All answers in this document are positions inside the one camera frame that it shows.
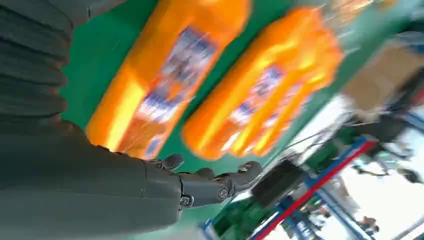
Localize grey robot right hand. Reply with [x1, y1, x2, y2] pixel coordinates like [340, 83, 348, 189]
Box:
[0, 115, 264, 240]

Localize green table mat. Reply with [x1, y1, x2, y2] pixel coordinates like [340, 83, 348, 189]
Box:
[59, 0, 418, 240]

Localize black carry case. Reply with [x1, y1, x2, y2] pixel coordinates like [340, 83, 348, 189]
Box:
[251, 159, 307, 208]

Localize white table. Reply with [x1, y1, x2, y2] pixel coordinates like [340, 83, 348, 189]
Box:
[271, 94, 362, 167]

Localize cardboard box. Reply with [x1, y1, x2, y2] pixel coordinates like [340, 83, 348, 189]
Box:
[341, 43, 424, 120]

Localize blue metal frame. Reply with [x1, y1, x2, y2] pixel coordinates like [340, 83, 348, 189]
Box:
[250, 135, 379, 240]

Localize black cables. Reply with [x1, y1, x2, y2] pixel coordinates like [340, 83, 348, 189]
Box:
[284, 120, 375, 153]

